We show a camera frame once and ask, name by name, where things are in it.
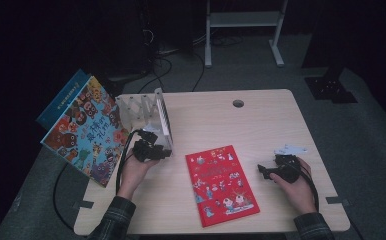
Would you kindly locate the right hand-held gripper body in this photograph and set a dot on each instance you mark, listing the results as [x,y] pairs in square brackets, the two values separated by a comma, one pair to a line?
[289,166]

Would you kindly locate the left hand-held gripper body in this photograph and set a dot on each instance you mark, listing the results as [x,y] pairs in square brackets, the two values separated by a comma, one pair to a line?
[144,148]

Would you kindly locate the white expandable book rack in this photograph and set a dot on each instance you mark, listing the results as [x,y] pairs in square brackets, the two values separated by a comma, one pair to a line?
[162,120]

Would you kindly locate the red picture book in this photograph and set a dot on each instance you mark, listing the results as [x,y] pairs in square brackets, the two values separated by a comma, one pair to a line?
[221,186]

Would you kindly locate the light blue animals picture book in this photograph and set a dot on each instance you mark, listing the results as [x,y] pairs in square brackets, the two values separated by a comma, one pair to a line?
[91,136]

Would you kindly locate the dark blue monster picture book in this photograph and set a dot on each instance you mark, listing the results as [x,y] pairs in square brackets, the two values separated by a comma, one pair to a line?
[62,100]

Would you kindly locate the person's right hand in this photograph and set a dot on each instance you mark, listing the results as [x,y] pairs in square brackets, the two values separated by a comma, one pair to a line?
[296,193]

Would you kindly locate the person's left hand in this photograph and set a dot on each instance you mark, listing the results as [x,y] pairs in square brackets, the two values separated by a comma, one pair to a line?
[134,176]

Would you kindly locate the black stand with dark base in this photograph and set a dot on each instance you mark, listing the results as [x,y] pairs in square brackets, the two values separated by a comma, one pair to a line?
[114,85]

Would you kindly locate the black stand with square base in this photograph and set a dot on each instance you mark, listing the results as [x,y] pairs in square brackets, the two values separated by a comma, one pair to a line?
[331,88]

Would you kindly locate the white metal stand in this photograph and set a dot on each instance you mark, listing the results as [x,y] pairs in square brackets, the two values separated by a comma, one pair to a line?
[244,19]

